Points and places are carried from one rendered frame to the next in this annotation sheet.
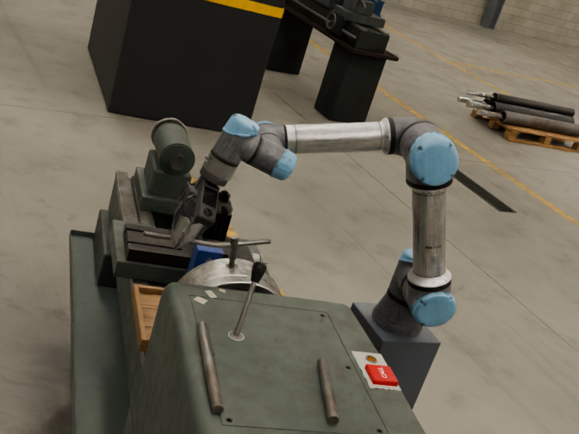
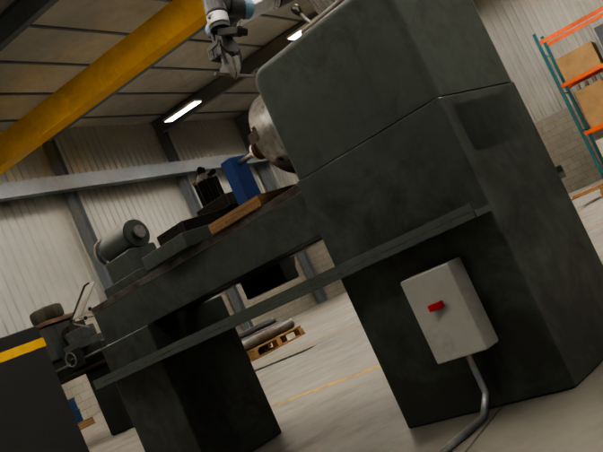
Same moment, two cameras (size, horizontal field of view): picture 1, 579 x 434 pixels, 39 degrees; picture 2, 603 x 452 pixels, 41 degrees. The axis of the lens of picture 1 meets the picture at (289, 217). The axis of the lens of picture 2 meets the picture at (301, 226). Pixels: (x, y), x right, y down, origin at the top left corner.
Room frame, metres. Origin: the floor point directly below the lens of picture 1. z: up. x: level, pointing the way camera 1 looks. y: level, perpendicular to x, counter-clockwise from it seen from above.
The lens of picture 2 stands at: (-0.55, 1.41, 0.52)
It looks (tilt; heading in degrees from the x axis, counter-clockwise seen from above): 5 degrees up; 334
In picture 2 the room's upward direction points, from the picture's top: 24 degrees counter-clockwise
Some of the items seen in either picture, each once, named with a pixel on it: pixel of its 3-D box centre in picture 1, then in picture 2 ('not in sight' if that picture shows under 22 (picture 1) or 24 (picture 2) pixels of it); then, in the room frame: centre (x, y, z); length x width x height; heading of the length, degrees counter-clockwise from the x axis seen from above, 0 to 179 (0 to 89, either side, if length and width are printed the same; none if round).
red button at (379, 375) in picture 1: (381, 375); not in sight; (1.57, -0.30, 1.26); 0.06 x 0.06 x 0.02; 21
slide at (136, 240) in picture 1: (189, 250); (210, 221); (2.49, 0.29, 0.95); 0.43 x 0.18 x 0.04; 111
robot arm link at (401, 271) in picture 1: (416, 275); not in sight; (2.15, -0.39, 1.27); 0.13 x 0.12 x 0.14; 15
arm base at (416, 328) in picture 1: (401, 307); not in sight; (2.15, -0.39, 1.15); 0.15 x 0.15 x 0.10
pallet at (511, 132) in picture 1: (527, 128); (259, 350); (10.35, -2.52, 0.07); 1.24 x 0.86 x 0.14; 119
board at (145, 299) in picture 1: (195, 322); (266, 205); (2.16, 0.17, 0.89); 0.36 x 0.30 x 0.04; 111
